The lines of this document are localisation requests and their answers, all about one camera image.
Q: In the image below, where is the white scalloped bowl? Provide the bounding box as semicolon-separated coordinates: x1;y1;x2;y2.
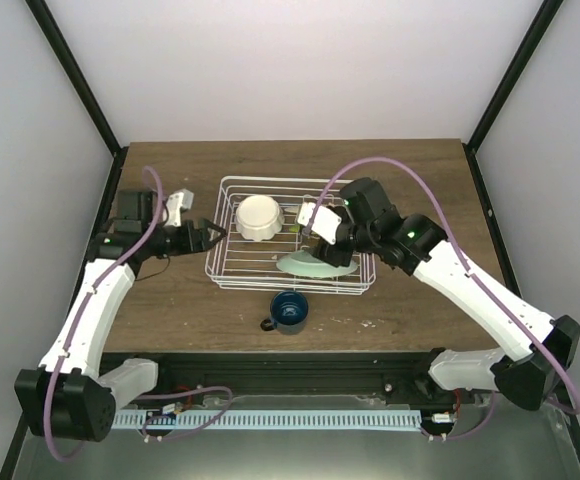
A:
235;195;284;242

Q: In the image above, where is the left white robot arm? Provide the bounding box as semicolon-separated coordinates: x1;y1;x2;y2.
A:
14;189;227;442

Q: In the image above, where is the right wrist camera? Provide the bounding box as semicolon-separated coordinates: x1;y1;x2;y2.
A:
296;202;342;245

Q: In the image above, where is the right black frame post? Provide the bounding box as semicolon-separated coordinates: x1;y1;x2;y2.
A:
471;0;566;146

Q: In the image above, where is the dark blue mug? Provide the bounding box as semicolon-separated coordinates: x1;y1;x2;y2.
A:
260;291;309;335

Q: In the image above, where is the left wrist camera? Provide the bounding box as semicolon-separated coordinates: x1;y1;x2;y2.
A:
163;189;194;227

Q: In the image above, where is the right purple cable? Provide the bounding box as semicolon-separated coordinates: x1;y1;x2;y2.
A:
301;156;580;443

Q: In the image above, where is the left black frame post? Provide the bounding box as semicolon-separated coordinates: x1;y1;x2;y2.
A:
23;0;123;157

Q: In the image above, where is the black frame post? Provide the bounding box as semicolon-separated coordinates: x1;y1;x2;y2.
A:
471;0;566;146
23;0;123;157

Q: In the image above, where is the purple cable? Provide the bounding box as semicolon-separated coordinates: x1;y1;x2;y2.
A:
42;165;233;461
301;156;580;443

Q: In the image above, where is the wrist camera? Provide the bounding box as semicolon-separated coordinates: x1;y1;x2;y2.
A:
163;189;194;227
296;202;342;245

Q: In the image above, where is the pale green plate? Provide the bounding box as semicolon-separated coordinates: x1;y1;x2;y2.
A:
276;250;358;279

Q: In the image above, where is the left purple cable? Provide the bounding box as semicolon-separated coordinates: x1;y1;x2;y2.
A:
42;165;233;461

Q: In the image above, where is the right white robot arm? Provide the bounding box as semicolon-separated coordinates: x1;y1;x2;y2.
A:
297;177;580;411

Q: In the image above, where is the white wire dish rack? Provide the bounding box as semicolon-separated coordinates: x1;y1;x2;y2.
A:
205;175;377;295

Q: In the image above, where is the light blue slotted strip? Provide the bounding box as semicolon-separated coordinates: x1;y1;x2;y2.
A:
112;410;421;432

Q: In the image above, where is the woven bamboo plate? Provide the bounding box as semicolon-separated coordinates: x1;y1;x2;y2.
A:
284;206;300;216

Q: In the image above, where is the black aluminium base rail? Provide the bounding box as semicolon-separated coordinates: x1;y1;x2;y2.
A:
94;351;561;405

